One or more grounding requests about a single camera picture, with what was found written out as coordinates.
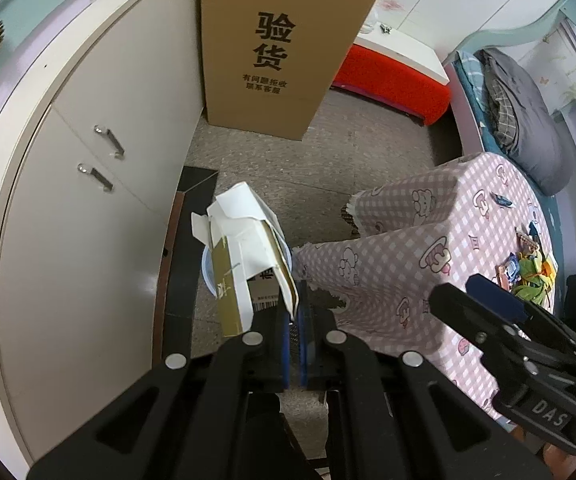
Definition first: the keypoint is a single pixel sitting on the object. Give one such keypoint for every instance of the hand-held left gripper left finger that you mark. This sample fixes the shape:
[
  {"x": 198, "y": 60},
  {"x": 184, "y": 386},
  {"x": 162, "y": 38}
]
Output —
[{"x": 284, "y": 355}]

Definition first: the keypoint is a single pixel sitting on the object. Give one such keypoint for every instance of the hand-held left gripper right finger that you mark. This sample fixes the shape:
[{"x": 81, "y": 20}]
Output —
[{"x": 304, "y": 355}]

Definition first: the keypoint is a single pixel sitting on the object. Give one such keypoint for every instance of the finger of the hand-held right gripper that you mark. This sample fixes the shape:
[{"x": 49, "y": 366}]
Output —
[
  {"x": 497, "y": 300},
  {"x": 457, "y": 305}
]

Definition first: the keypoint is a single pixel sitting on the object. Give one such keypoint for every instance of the white olive carton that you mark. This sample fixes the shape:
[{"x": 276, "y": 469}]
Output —
[{"x": 240, "y": 240}]

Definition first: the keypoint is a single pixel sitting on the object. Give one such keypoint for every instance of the pile of colourful wrappers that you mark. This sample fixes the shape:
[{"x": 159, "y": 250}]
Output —
[{"x": 530, "y": 270}]

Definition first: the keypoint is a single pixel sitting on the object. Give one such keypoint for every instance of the brown carton with barcode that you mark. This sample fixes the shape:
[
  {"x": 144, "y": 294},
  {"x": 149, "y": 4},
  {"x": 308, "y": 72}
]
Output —
[{"x": 264, "y": 292}]

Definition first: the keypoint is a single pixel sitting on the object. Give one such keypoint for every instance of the pink checked tablecloth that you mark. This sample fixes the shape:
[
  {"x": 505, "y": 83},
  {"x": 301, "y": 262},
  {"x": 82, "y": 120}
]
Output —
[{"x": 417, "y": 240}]

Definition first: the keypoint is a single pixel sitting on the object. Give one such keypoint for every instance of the small blue wrapper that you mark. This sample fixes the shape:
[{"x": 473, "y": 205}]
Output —
[{"x": 502, "y": 200}]

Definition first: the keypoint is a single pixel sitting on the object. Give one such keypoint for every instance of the black metal stand base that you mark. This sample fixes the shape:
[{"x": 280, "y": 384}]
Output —
[{"x": 188, "y": 220}]

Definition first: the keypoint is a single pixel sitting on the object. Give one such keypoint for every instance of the grey duvet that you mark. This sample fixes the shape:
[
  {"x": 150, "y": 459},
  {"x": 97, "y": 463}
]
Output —
[{"x": 532, "y": 125}]

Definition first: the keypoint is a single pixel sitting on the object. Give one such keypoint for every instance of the grey checked pillow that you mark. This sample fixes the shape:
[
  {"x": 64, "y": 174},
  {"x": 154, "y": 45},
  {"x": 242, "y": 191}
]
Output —
[{"x": 505, "y": 115}]

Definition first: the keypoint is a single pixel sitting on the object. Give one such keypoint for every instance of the blue printed bed sheet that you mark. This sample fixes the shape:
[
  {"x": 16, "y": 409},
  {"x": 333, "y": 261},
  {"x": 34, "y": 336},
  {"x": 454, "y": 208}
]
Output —
[{"x": 472, "y": 80}]

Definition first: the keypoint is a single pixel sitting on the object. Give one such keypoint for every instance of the white cabinet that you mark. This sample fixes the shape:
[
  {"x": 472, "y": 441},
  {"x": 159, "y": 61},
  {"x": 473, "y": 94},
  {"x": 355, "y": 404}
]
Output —
[{"x": 93, "y": 240}]

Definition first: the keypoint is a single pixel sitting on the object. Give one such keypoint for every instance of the red bench with white top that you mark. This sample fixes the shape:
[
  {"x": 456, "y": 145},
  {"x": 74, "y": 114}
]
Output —
[{"x": 392, "y": 77}]

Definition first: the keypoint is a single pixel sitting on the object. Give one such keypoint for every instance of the white wardrobe with butterfly stickers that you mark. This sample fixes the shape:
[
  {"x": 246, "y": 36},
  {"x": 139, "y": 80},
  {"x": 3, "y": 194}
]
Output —
[{"x": 457, "y": 0}]

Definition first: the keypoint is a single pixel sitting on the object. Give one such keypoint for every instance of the large brown cardboard box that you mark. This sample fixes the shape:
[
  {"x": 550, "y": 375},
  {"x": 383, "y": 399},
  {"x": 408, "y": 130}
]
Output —
[{"x": 273, "y": 50}]

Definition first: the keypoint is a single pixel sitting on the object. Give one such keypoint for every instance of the lilac bed frame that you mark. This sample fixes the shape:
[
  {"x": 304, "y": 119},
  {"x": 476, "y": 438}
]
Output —
[{"x": 462, "y": 120}]

